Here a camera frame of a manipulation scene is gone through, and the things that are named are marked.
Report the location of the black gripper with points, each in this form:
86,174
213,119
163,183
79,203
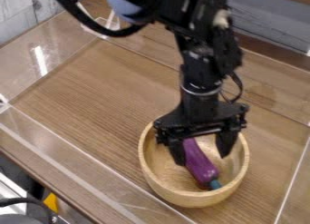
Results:
199,115

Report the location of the purple toy eggplant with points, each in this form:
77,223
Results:
201,166

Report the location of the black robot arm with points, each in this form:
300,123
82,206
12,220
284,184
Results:
201,24

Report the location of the brown wooden bowl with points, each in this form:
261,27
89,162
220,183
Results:
173,182

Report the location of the yellow black device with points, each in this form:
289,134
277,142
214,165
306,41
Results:
36,212

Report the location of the clear acrylic barrier wall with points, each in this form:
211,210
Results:
106,197

